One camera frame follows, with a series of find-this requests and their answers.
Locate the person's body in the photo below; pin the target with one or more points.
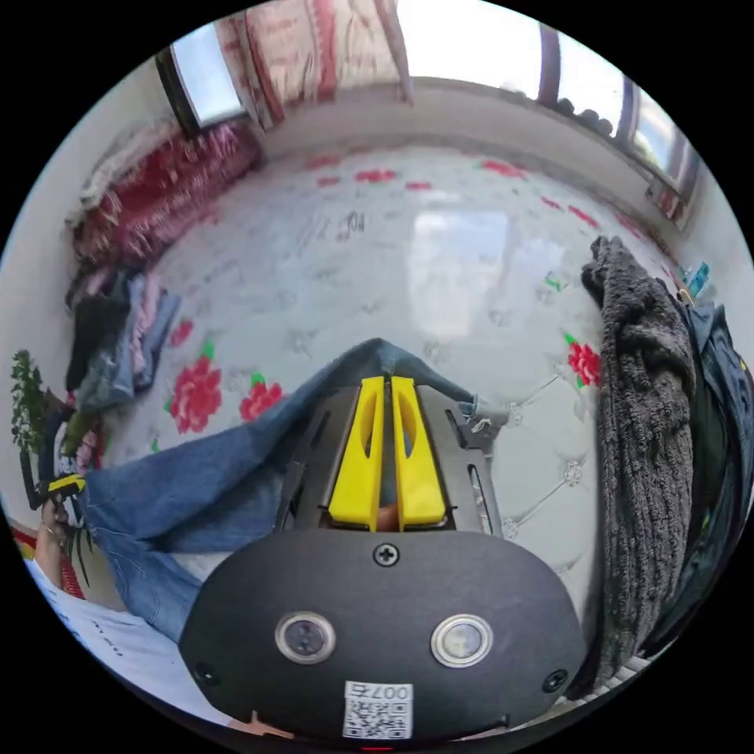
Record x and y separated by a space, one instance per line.
118 648

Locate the red and cream curtain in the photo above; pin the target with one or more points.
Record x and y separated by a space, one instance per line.
306 53

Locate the person's right hand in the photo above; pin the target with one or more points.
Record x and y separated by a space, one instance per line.
268 726

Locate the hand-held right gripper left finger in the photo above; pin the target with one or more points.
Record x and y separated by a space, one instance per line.
357 465

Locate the green plant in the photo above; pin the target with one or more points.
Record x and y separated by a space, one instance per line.
26 400

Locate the red patterned rolled blanket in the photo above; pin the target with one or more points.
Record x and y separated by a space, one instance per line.
159 188

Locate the person's left hand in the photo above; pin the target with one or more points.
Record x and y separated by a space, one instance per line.
52 536

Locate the wide window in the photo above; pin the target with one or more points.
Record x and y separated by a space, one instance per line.
489 35

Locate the pile of dark clothes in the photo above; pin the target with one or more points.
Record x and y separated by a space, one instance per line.
642 412

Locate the small window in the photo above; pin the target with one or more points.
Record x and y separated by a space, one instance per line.
206 76

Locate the light blue jeans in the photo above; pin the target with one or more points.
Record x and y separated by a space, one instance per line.
206 471

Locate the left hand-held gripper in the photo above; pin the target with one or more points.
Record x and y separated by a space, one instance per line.
59 448

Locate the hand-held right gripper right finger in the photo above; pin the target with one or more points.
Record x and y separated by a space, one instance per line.
417 471

